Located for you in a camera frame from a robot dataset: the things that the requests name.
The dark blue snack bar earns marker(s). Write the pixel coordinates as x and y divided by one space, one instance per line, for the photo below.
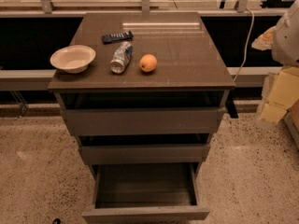
118 37

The orange fruit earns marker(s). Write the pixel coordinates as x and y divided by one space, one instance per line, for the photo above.
148 63

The top drawer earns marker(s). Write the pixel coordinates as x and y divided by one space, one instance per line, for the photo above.
90 122

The crushed silver can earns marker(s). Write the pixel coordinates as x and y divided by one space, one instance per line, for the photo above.
121 57

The open bottom drawer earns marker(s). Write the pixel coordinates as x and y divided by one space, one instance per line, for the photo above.
144 193

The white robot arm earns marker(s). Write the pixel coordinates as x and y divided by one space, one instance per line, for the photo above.
285 44

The dark brown drawer cabinet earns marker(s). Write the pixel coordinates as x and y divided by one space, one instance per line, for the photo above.
190 73

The cardboard box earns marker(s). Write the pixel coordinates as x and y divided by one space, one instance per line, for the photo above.
292 122

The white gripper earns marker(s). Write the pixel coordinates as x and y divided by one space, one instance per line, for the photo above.
287 42

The white bowl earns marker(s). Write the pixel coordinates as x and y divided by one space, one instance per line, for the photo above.
73 59

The middle drawer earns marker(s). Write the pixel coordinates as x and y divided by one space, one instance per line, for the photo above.
144 154

